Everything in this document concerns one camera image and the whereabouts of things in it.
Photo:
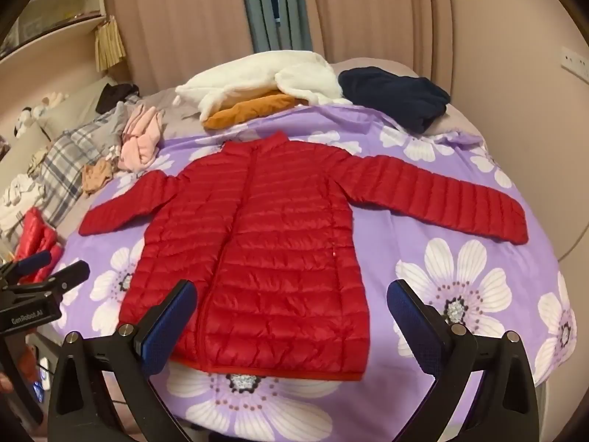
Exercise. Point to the purple floral blanket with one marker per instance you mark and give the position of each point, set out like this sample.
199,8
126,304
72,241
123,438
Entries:
460,221

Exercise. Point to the blue-grey curtain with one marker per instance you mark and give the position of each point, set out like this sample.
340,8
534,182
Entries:
276,9

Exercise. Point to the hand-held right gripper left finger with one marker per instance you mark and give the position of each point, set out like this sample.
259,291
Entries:
170,322

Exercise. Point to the small tan cloth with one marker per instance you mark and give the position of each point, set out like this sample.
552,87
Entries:
97,177

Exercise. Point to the black cloth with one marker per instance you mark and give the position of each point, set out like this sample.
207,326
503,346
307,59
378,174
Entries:
115,96

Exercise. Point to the cream wall shelf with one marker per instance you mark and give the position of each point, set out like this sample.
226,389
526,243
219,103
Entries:
55,27

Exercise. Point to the navy folded garment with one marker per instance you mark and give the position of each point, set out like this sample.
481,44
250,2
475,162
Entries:
391,94

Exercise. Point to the orange folded garment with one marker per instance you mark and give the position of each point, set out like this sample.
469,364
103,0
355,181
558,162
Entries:
248,110

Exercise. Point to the plaid cloth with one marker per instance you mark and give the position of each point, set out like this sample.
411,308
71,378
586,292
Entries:
69,161

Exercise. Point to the pink garment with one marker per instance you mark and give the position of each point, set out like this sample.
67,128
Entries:
140,140

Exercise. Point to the beige hanging tassel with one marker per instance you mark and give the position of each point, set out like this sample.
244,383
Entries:
109,43

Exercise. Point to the grey bed sheet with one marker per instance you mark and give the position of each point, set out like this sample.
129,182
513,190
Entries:
172,119

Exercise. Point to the shiny red garment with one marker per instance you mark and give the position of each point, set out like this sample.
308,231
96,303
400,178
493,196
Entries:
37,239

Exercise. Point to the white crumpled clothes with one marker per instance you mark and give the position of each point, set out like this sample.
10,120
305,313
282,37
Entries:
18,202

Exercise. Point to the pink curtain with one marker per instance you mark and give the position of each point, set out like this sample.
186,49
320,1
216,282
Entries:
184,18

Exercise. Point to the white stuffed toy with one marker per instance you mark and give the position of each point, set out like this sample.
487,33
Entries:
27,117

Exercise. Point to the white fleece garment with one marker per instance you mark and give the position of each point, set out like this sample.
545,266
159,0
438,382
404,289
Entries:
257,73

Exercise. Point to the white wall socket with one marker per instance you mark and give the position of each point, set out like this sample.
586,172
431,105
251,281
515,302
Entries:
575,62

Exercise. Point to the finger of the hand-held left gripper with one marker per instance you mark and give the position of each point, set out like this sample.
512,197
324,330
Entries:
64,276
34,261

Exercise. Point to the red puffer jacket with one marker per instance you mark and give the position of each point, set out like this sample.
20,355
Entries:
276,248

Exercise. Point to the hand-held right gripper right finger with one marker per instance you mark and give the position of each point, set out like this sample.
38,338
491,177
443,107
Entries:
409,320

